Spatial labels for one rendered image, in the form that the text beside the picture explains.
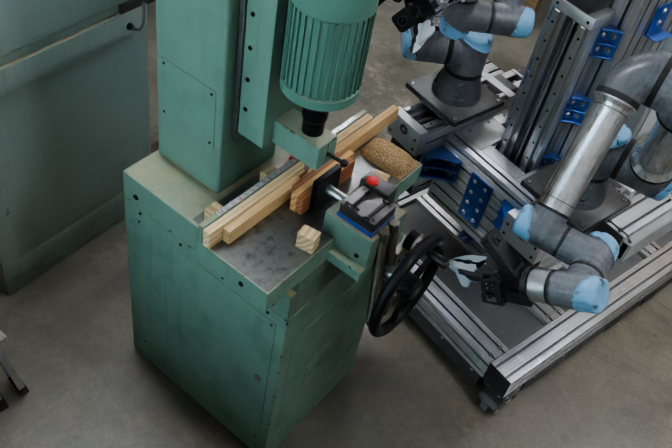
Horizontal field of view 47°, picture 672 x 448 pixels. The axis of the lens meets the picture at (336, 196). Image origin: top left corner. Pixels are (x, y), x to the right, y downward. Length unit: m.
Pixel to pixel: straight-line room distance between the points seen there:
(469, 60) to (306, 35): 0.86
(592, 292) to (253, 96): 0.83
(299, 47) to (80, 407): 1.43
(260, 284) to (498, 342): 1.10
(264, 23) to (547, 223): 0.73
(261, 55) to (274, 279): 0.48
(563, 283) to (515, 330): 1.02
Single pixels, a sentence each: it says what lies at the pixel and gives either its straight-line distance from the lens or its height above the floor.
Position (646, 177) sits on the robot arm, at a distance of 2.06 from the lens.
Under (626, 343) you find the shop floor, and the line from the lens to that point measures 3.09.
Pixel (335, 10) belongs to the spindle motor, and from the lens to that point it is 1.49.
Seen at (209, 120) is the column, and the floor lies 1.03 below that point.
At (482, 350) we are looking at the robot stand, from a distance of 2.54.
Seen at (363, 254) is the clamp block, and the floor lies 0.91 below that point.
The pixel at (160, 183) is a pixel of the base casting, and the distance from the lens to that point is 2.01.
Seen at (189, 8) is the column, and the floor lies 1.29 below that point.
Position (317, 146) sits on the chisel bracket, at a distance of 1.75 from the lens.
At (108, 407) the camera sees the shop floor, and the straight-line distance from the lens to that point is 2.56.
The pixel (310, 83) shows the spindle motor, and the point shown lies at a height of 1.27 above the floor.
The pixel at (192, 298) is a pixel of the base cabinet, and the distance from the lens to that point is 2.13.
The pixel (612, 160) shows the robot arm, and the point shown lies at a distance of 2.10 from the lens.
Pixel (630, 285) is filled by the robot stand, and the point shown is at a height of 0.23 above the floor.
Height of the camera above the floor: 2.22
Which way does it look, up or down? 44 degrees down
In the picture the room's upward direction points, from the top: 12 degrees clockwise
